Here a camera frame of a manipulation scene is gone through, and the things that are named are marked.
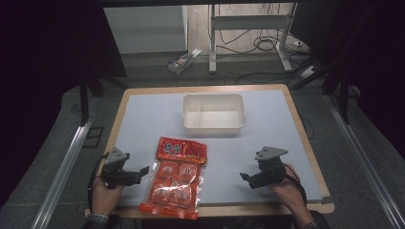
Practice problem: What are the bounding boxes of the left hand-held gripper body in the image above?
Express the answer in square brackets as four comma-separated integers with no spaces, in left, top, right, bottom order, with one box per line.
[100,147,131,190]

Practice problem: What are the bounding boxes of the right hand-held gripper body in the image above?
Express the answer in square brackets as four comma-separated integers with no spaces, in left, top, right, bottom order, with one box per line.
[254,146,289,187]

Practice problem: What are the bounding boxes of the person's left hand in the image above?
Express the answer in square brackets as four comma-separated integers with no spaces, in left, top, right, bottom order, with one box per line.
[91,177,126,218]

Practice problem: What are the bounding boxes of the person's right hand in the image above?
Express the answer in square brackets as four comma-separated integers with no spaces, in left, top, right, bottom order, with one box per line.
[267,163,306,214]

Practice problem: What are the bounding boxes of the pale grey table mat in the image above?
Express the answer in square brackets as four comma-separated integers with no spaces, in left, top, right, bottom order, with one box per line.
[114,90,323,207]

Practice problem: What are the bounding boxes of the red snack bag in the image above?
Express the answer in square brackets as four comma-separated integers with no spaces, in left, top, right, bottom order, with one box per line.
[139,136,208,220]

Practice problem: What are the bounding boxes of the white plastic box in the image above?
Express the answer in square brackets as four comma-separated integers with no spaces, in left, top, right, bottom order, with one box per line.
[181,93,246,135]

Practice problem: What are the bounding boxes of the black stand leg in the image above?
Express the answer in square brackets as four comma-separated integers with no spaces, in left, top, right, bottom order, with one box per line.
[77,75,92,127]

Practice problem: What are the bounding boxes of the white power strip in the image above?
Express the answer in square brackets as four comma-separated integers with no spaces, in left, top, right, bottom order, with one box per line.
[299,65,317,80]

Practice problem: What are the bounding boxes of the small printed carton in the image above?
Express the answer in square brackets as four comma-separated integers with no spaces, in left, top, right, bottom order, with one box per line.
[167,48,203,75]

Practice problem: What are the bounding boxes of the white board panel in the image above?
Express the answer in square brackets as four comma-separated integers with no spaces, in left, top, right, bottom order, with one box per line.
[103,5,189,55]

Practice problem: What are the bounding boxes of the white metal stand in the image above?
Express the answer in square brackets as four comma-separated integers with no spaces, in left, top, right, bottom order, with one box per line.
[208,2,299,74]

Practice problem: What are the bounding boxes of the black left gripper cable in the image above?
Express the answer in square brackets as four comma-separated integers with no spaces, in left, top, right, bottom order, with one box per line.
[88,153,110,214]

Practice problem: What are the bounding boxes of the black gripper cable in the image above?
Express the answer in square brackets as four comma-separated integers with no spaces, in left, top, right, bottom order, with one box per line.
[88,153,110,214]
[284,172,309,206]

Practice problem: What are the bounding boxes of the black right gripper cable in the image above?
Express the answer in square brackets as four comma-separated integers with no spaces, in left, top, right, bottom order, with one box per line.
[284,172,309,206]

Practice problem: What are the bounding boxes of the black square floor frame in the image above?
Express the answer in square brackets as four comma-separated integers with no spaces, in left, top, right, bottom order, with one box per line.
[82,126,105,149]

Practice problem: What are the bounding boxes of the aluminium floor rail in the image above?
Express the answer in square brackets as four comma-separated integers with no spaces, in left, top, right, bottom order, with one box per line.
[30,98,98,229]
[324,94,405,229]

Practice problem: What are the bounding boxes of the long black floor cable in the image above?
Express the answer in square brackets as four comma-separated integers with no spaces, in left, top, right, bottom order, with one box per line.
[224,53,314,86]

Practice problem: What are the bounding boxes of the black floor cable bundle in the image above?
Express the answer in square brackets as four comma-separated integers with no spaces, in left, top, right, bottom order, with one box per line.
[216,3,307,55]

